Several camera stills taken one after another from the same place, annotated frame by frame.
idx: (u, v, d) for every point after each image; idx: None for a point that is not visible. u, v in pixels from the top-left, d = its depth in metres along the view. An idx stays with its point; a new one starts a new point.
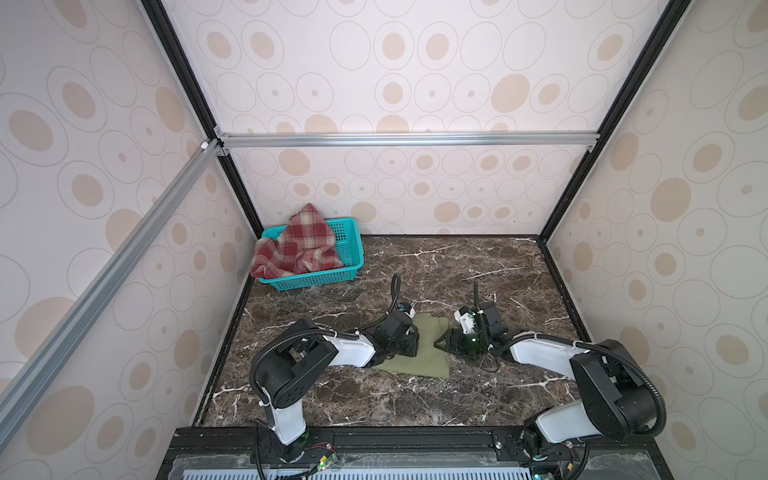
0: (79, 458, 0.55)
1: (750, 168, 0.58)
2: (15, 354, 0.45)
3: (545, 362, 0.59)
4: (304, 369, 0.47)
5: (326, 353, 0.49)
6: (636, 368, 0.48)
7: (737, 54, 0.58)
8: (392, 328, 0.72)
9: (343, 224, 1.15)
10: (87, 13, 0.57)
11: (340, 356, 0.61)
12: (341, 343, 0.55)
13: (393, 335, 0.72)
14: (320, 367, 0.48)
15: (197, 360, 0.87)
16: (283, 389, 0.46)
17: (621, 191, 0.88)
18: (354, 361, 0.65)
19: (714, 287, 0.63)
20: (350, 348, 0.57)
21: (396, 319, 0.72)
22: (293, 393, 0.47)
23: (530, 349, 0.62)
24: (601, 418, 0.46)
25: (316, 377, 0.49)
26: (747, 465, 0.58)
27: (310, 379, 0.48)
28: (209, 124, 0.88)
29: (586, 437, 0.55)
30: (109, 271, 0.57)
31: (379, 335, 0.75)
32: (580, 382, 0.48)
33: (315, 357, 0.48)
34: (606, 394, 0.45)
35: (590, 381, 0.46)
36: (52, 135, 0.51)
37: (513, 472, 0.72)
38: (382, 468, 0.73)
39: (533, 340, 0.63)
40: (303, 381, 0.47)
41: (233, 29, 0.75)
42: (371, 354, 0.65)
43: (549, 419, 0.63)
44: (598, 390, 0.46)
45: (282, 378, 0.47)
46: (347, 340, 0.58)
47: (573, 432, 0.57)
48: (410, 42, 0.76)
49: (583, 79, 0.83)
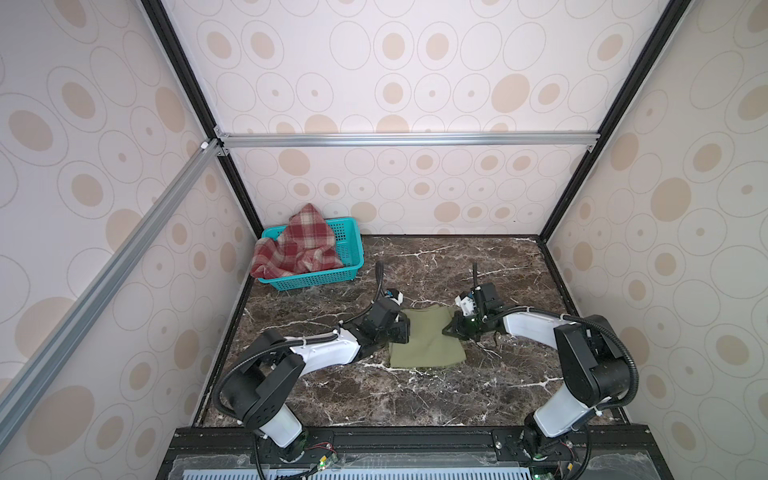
0: (79, 458, 0.55)
1: (750, 168, 0.58)
2: (15, 354, 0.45)
3: (535, 334, 0.62)
4: (269, 388, 0.44)
5: (291, 368, 0.45)
6: (618, 340, 0.50)
7: (737, 55, 0.58)
8: (378, 317, 0.68)
9: (343, 224, 1.15)
10: (87, 13, 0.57)
11: (317, 362, 0.53)
12: (313, 351, 0.52)
13: (380, 324, 0.68)
14: (286, 382, 0.45)
15: (197, 360, 0.87)
16: (252, 410, 0.44)
17: (622, 191, 0.88)
18: (336, 361, 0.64)
19: (714, 287, 0.63)
20: (326, 351, 0.54)
21: (382, 308, 0.67)
22: (263, 413, 0.45)
23: (520, 320, 0.66)
24: (577, 388, 0.50)
25: (285, 391, 0.46)
26: (747, 465, 0.58)
27: (279, 396, 0.45)
28: (209, 123, 0.88)
29: (579, 421, 0.57)
30: (110, 270, 0.57)
31: (366, 326, 0.70)
32: (565, 353, 0.51)
33: (279, 373, 0.45)
34: (582, 360, 0.48)
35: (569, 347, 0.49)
36: (52, 136, 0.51)
37: (513, 472, 0.72)
38: (382, 468, 0.73)
39: (523, 314, 0.66)
40: (271, 399, 0.44)
41: (233, 29, 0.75)
42: (351, 351, 0.61)
43: (546, 414, 0.64)
44: (575, 356, 0.49)
45: (249, 398, 0.45)
46: (321, 343, 0.55)
47: (568, 418, 0.58)
48: (410, 42, 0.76)
49: (583, 79, 0.83)
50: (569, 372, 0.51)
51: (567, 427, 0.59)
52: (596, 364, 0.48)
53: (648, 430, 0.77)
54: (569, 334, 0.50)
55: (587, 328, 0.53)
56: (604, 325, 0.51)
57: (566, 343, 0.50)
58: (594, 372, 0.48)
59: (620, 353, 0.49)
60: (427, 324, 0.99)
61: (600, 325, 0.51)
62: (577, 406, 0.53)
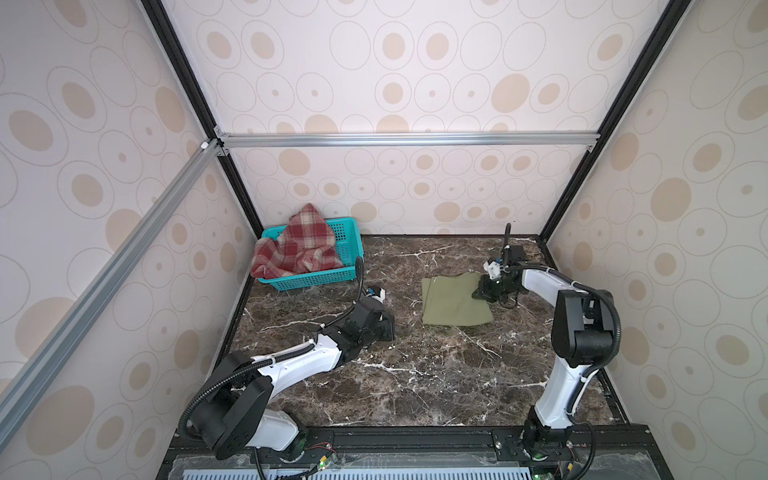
0: (79, 458, 0.55)
1: (750, 169, 0.58)
2: (14, 354, 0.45)
3: (545, 290, 0.67)
4: (237, 415, 0.42)
5: (260, 391, 0.43)
6: (615, 315, 0.54)
7: (737, 55, 0.58)
8: (361, 318, 0.65)
9: (343, 224, 1.15)
10: (87, 13, 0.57)
11: (293, 376, 0.51)
12: (284, 369, 0.49)
13: (364, 325, 0.66)
14: (255, 406, 0.42)
15: (197, 360, 0.87)
16: (220, 440, 0.42)
17: (622, 191, 0.88)
18: (317, 370, 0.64)
19: (714, 287, 0.63)
20: (300, 365, 0.51)
21: (364, 309, 0.64)
22: (235, 439, 0.43)
23: (535, 276, 0.71)
24: (557, 344, 0.58)
25: (256, 417, 0.44)
26: (747, 465, 0.58)
27: (250, 421, 0.43)
28: (209, 123, 0.88)
29: (569, 397, 0.60)
30: (110, 271, 0.57)
31: (349, 327, 0.68)
32: (556, 313, 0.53)
33: (248, 398, 0.42)
34: (571, 323, 0.54)
35: (564, 308, 0.55)
36: (52, 136, 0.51)
37: (513, 472, 0.72)
38: (382, 467, 0.73)
39: (542, 272, 0.70)
40: (242, 425, 0.42)
41: (233, 28, 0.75)
42: (330, 359, 0.58)
43: (543, 402, 0.67)
44: (566, 318, 0.55)
45: (219, 427, 0.43)
46: (293, 359, 0.51)
47: (559, 396, 0.61)
48: (410, 42, 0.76)
49: (583, 79, 0.83)
50: (556, 330, 0.58)
51: (562, 410, 0.63)
52: (582, 328, 0.54)
53: (648, 429, 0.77)
54: (571, 298, 0.55)
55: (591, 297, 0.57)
56: (608, 299, 0.55)
57: (563, 304, 0.56)
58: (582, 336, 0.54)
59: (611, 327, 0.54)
60: (456, 289, 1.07)
61: (605, 298, 0.55)
62: (565, 373, 0.58)
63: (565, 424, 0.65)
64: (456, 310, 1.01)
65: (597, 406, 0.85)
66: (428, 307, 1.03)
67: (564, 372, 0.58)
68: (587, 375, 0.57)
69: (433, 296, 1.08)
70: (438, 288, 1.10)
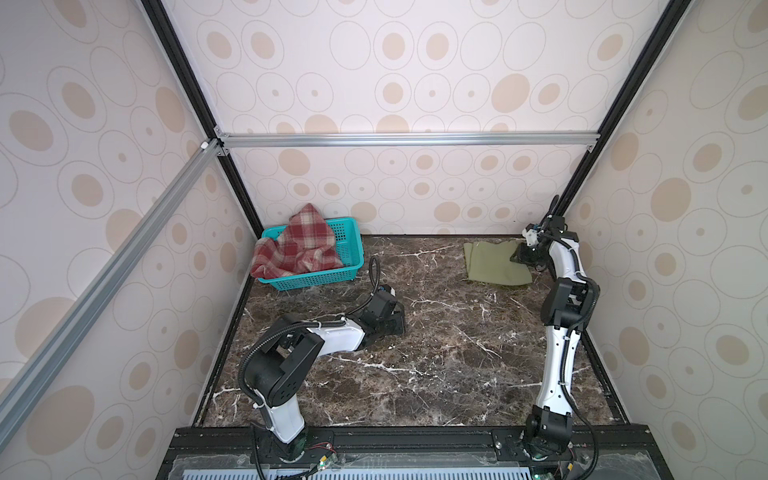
0: (79, 458, 0.55)
1: (749, 168, 0.58)
2: (14, 354, 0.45)
3: (559, 264, 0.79)
4: (293, 364, 0.47)
5: (313, 344, 0.48)
6: (590, 307, 0.70)
7: (737, 54, 0.58)
8: (378, 308, 0.73)
9: (343, 224, 1.15)
10: (87, 13, 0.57)
11: (330, 345, 0.57)
12: (327, 332, 0.55)
13: (380, 314, 0.73)
14: (307, 359, 0.48)
15: (197, 361, 0.87)
16: (276, 387, 0.46)
17: (622, 191, 0.88)
18: (346, 347, 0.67)
19: (714, 287, 0.63)
20: (338, 335, 0.58)
21: (382, 299, 0.72)
22: (287, 389, 0.47)
23: (556, 251, 0.84)
24: (542, 311, 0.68)
25: (306, 369, 0.49)
26: (747, 465, 0.58)
27: (301, 372, 0.48)
28: (209, 123, 0.88)
29: (560, 365, 0.70)
30: (109, 271, 0.57)
31: (367, 316, 0.75)
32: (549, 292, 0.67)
33: (301, 350, 0.48)
34: (555, 303, 0.72)
35: (555, 291, 0.73)
36: (51, 134, 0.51)
37: (513, 472, 0.72)
38: (382, 468, 0.73)
39: (565, 249, 0.80)
40: (293, 377, 0.47)
41: (234, 29, 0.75)
42: (359, 337, 0.66)
43: (542, 384, 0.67)
44: (553, 298, 0.74)
45: (274, 376, 0.47)
46: (334, 328, 0.58)
47: (553, 367, 0.71)
48: (411, 42, 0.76)
49: (583, 79, 0.83)
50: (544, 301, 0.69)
51: (557, 385, 0.69)
52: (563, 307, 0.71)
53: (648, 430, 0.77)
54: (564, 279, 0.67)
55: (583, 286, 0.72)
56: (592, 295, 0.69)
57: (556, 289, 0.73)
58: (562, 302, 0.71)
59: (584, 312, 0.71)
60: (495, 257, 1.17)
61: (590, 294, 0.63)
62: (554, 339, 0.72)
63: (566, 411, 0.68)
64: (497, 271, 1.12)
65: (597, 406, 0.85)
66: (473, 266, 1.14)
67: (554, 339, 0.72)
68: (570, 338, 0.71)
69: (474, 259, 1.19)
70: (479, 253, 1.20)
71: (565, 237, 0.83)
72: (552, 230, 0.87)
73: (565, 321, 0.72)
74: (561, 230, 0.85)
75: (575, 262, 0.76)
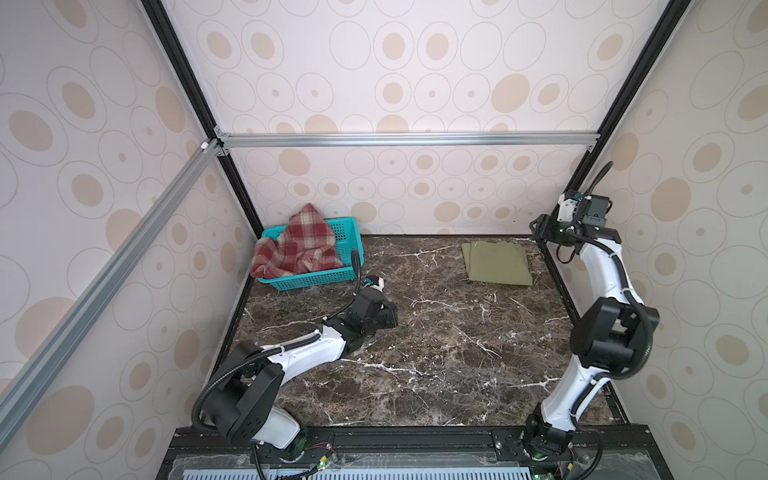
0: (79, 458, 0.55)
1: (749, 168, 0.58)
2: (15, 354, 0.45)
3: (594, 275, 0.60)
4: (251, 402, 0.43)
5: (271, 379, 0.44)
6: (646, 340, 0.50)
7: (736, 54, 0.59)
8: (362, 309, 0.66)
9: (343, 224, 1.15)
10: (87, 13, 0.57)
11: (300, 366, 0.52)
12: (293, 356, 0.50)
13: (366, 315, 0.67)
14: (268, 392, 0.43)
15: (197, 361, 0.87)
16: (235, 426, 0.42)
17: (622, 191, 0.88)
18: (322, 360, 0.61)
19: (714, 287, 0.63)
20: (308, 356, 0.53)
21: (366, 299, 0.64)
22: (248, 425, 0.43)
23: (593, 257, 0.62)
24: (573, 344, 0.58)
25: (269, 402, 0.45)
26: (747, 465, 0.58)
27: (264, 406, 0.44)
28: (209, 123, 0.88)
29: (577, 398, 0.60)
30: (109, 271, 0.57)
31: (350, 318, 0.69)
32: (584, 317, 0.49)
33: (258, 386, 0.43)
34: (593, 333, 0.52)
35: (593, 317, 0.53)
36: (51, 134, 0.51)
37: (513, 472, 0.72)
38: (382, 467, 0.73)
39: (604, 255, 0.60)
40: (254, 413, 0.43)
41: (234, 29, 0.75)
42: (337, 348, 0.60)
43: (551, 399, 0.67)
44: (590, 327, 0.53)
45: (232, 414, 0.44)
46: (301, 348, 0.53)
47: (567, 396, 0.61)
48: (411, 42, 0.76)
49: (583, 79, 0.83)
50: (577, 329, 0.58)
51: (567, 411, 0.62)
52: (605, 339, 0.52)
53: (648, 430, 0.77)
54: (606, 307, 0.51)
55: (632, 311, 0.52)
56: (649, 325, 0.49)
57: (595, 313, 0.52)
58: (598, 342, 0.52)
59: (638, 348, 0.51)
60: (495, 257, 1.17)
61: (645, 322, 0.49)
62: (576, 373, 0.58)
63: (568, 428, 0.65)
64: (498, 271, 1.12)
65: (597, 406, 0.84)
66: (473, 265, 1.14)
67: (576, 371, 0.58)
68: (598, 379, 0.56)
69: (474, 259, 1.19)
70: (479, 253, 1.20)
71: (601, 238, 0.63)
72: (588, 228, 0.65)
73: (605, 361, 0.53)
74: (597, 229, 0.65)
75: (620, 277, 0.56)
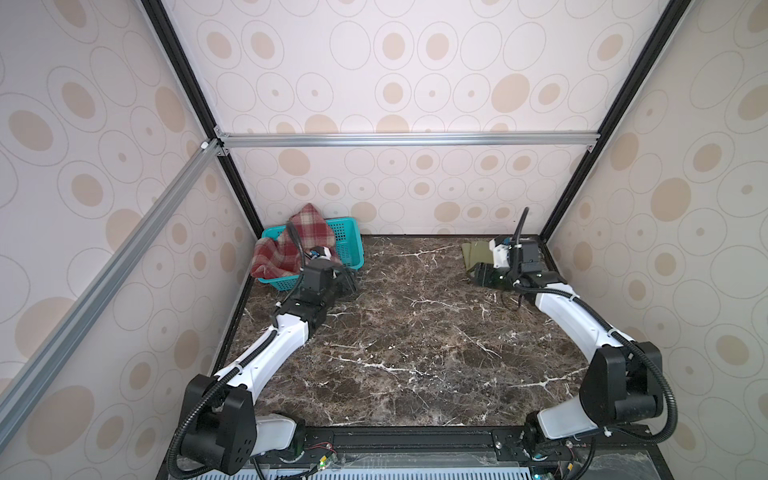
0: (79, 459, 0.55)
1: (749, 168, 0.58)
2: (15, 354, 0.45)
3: (566, 323, 0.56)
4: (227, 432, 0.40)
5: (238, 403, 0.41)
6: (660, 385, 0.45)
7: (737, 54, 0.58)
8: (315, 281, 0.62)
9: (343, 224, 1.15)
10: (87, 13, 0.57)
11: (267, 370, 0.49)
12: (258, 364, 0.47)
13: (320, 286, 0.63)
14: (241, 416, 0.40)
15: (197, 361, 0.87)
16: (222, 457, 0.41)
17: (622, 191, 0.88)
18: (291, 349, 0.55)
19: (715, 287, 0.62)
20: (271, 357, 0.49)
21: (315, 271, 0.61)
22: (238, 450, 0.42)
23: (555, 305, 0.58)
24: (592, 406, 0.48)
25: (248, 422, 0.43)
26: (747, 465, 0.58)
27: (245, 427, 0.42)
28: (209, 123, 0.88)
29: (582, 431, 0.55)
30: (109, 271, 0.57)
31: (307, 294, 0.64)
32: (594, 374, 0.47)
33: (228, 415, 0.40)
34: (611, 392, 0.44)
35: (605, 375, 0.44)
36: (51, 134, 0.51)
37: (513, 472, 0.72)
38: (382, 468, 0.73)
39: (568, 300, 0.57)
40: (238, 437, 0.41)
41: (234, 29, 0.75)
42: (298, 330, 0.56)
43: (551, 422, 0.64)
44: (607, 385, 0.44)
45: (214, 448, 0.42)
46: (261, 353, 0.49)
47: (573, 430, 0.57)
48: (411, 42, 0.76)
49: (583, 79, 0.83)
50: (590, 391, 0.48)
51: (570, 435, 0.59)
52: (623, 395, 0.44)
53: (648, 430, 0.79)
54: (612, 360, 0.44)
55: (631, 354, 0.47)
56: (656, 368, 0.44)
57: (604, 369, 0.44)
58: (622, 402, 0.44)
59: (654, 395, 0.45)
60: None
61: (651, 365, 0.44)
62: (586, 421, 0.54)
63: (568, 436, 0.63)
64: None
65: None
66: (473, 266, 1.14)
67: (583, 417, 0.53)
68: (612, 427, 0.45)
69: (473, 259, 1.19)
70: (479, 253, 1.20)
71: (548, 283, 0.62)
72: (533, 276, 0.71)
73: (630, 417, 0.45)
74: (539, 274, 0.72)
75: (593, 317, 0.53)
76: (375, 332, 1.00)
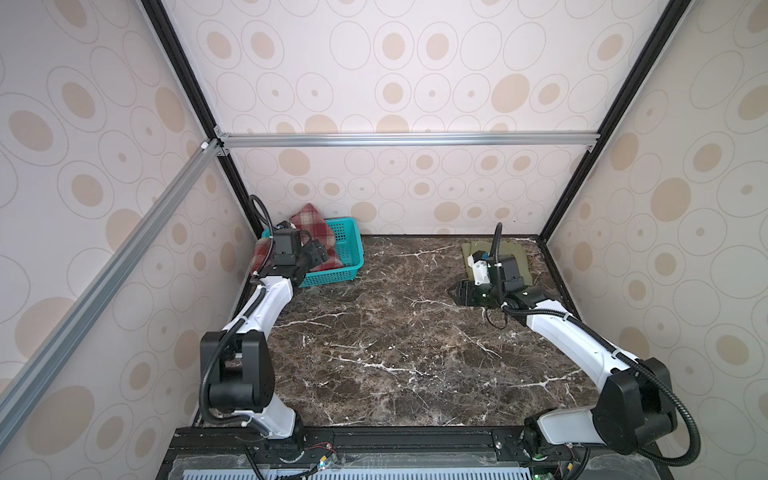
0: (79, 458, 0.55)
1: (749, 168, 0.58)
2: (15, 354, 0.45)
3: (562, 345, 0.54)
4: (254, 370, 0.45)
5: (256, 342, 0.45)
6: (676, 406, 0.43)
7: (736, 55, 0.58)
8: (286, 244, 0.67)
9: (343, 224, 1.15)
10: (87, 13, 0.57)
11: (269, 317, 0.53)
12: (258, 315, 0.51)
13: (293, 249, 0.68)
14: (262, 354, 0.46)
15: (197, 361, 0.87)
16: (253, 393, 0.46)
17: (622, 191, 0.88)
18: (282, 301, 0.59)
19: (714, 286, 0.63)
20: (266, 310, 0.52)
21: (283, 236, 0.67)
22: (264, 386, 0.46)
23: (550, 326, 0.56)
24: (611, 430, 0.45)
25: (266, 361, 0.47)
26: (747, 465, 0.58)
27: (265, 365, 0.47)
28: (209, 123, 0.88)
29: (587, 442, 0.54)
30: (109, 271, 0.57)
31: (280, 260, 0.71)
32: (610, 400, 0.44)
33: (249, 355, 0.45)
34: (630, 419, 0.42)
35: (621, 403, 0.42)
36: (50, 134, 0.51)
37: (513, 472, 0.72)
38: (382, 467, 0.73)
39: (563, 321, 0.55)
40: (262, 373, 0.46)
41: (234, 29, 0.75)
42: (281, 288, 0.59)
43: (555, 431, 0.62)
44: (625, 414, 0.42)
45: (242, 388, 0.46)
46: (257, 307, 0.52)
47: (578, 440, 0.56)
48: (410, 41, 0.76)
49: (583, 79, 0.83)
50: (606, 417, 0.45)
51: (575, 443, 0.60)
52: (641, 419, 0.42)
53: None
54: (626, 387, 0.42)
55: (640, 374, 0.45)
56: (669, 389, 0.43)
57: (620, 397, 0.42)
58: (642, 428, 0.42)
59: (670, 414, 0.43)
60: None
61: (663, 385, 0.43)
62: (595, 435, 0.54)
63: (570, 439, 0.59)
64: None
65: None
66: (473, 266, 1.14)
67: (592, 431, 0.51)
68: None
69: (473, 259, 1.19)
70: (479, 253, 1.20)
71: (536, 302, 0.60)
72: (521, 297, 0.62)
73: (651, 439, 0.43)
74: (526, 292, 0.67)
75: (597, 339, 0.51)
76: (375, 332, 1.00)
